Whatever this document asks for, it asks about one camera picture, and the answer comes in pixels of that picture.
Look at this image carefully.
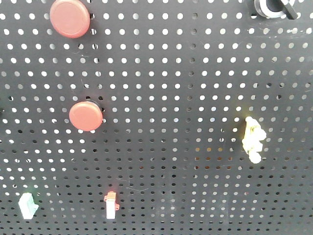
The black selector knob silver ring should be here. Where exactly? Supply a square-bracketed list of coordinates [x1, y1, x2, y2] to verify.
[253, 0, 298, 20]

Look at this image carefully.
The white red rocker switch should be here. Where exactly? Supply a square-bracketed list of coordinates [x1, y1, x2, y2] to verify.
[104, 191, 119, 219]

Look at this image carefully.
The white green rocker switch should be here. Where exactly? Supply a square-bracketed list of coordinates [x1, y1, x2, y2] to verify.
[18, 192, 39, 220]

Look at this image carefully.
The red mushroom button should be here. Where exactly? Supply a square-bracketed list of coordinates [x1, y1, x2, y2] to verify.
[69, 101, 103, 131]
[49, 0, 90, 38]

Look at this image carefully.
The black perforated pegboard panel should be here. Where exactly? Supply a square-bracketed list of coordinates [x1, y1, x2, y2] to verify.
[0, 0, 313, 235]

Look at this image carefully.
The upper red mushroom button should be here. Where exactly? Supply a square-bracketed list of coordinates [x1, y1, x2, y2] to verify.
[49, 0, 90, 38]

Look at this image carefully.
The lower red mushroom button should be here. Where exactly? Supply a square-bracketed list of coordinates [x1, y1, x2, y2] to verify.
[69, 101, 103, 131]

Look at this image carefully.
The yellow toggle switch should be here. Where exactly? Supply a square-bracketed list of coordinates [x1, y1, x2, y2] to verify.
[242, 116, 267, 164]

